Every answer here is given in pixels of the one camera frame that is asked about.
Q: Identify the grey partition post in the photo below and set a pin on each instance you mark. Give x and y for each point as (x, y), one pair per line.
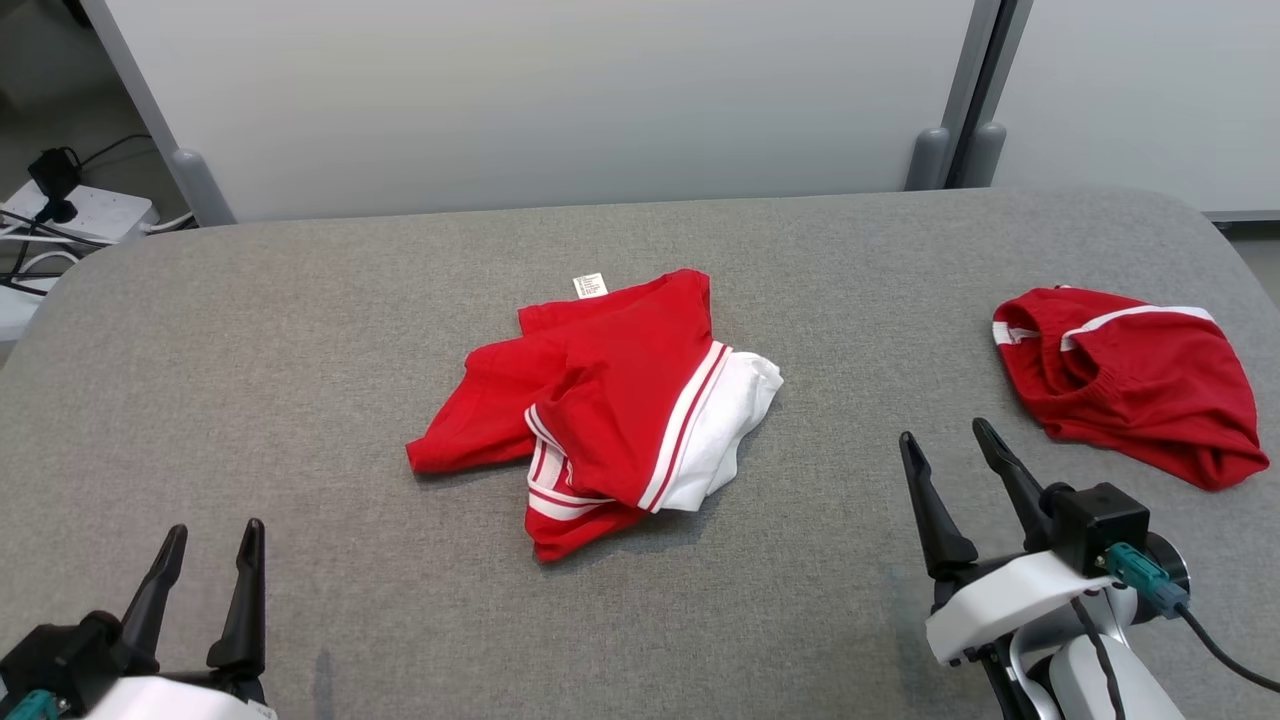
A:
(985, 150)
(200, 180)
(930, 155)

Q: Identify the white power strip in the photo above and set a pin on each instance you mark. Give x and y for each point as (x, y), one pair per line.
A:
(100, 210)

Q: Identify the teal right camera connector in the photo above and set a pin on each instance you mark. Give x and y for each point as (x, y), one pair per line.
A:
(1140, 575)

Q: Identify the red shorts with white stripe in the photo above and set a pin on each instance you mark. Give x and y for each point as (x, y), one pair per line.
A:
(1150, 390)

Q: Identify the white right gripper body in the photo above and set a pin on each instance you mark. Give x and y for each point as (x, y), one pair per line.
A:
(1000, 605)

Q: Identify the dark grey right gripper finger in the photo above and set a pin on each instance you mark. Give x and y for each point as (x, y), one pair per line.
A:
(1020, 490)
(940, 530)

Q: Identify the teal left camera connector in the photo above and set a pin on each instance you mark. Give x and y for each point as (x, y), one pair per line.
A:
(25, 707)

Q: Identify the red Bulls 23 jersey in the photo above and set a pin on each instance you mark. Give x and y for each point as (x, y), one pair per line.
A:
(620, 380)

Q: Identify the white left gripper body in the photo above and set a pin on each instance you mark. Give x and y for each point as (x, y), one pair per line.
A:
(190, 700)

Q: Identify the white partition panel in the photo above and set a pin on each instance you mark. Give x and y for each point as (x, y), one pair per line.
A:
(550, 100)
(1150, 90)

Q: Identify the black plug adapter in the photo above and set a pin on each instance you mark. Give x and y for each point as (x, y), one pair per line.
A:
(55, 175)

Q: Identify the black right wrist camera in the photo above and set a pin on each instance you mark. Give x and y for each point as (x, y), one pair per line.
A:
(1100, 525)

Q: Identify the teal camera connector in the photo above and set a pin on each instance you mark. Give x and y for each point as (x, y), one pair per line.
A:
(1140, 575)
(25, 707)

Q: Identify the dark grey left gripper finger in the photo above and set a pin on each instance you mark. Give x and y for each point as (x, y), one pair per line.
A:
(150, 610)
(245, 620)

